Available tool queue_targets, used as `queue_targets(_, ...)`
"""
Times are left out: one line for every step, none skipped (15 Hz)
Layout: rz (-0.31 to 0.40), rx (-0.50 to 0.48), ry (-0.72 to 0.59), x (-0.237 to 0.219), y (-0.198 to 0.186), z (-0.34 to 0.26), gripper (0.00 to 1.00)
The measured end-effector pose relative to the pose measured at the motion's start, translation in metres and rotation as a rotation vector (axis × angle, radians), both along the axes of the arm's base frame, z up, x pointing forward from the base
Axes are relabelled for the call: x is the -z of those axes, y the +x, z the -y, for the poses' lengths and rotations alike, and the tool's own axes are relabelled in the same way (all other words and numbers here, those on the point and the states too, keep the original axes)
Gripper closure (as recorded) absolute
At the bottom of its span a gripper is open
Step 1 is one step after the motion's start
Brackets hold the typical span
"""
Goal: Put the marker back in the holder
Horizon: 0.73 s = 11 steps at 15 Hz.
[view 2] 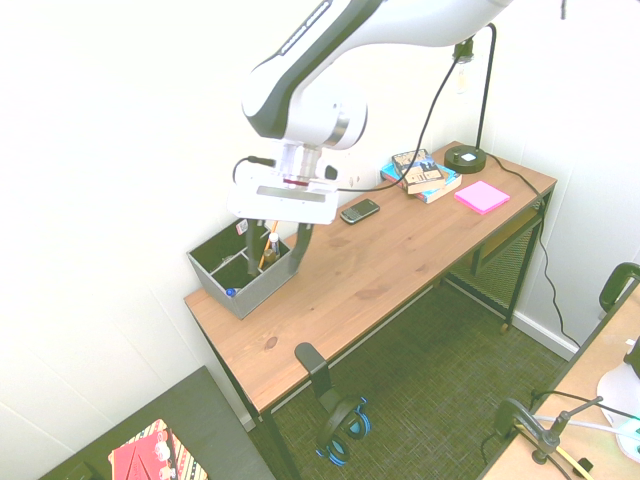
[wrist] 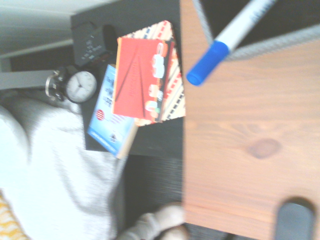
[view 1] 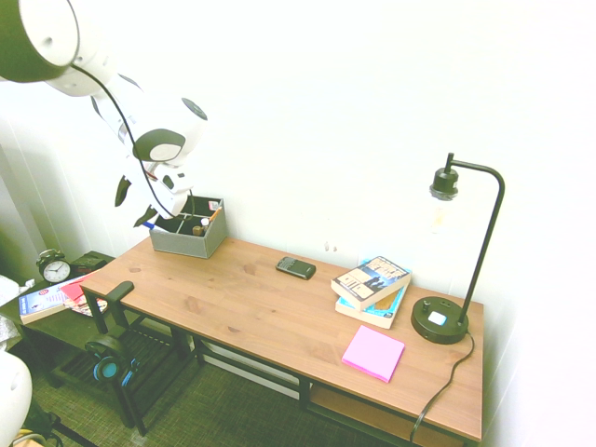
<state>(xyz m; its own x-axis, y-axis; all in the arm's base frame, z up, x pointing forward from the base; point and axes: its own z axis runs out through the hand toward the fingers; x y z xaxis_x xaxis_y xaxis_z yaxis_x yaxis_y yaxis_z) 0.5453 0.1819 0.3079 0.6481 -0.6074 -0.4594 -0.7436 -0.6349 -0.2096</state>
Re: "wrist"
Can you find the black side table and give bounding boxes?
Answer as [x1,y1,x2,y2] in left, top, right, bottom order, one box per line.
[70,0,185,158]

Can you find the grey fabric desk organiser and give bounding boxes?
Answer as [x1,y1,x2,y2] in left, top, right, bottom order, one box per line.
[191,0,320,62]

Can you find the black alarm clock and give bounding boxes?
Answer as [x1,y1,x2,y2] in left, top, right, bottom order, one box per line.
[45,65,98,104]

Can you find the white marker with blue cap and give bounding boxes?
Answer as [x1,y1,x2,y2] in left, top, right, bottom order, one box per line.
[185,0,279,87]

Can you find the striped patterned book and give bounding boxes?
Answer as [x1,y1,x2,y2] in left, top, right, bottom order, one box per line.
[116,20,187,127]

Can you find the red book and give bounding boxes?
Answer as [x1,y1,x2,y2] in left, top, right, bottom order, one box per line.
[112,37,174,120]

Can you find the white bedding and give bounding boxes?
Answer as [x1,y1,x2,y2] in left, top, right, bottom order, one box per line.
[0,95,127,240]

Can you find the grey bed frame bar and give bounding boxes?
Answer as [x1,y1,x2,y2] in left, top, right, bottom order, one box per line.
[0,69,60,90]

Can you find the blue paperback book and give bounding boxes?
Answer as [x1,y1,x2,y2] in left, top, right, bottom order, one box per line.
[86,64,139,160]

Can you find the yellow patterned fabric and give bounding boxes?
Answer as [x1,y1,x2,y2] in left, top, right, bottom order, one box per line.
[0,194,26,240]

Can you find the black box device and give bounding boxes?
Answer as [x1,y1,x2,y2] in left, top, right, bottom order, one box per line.
[70,20,111,66]

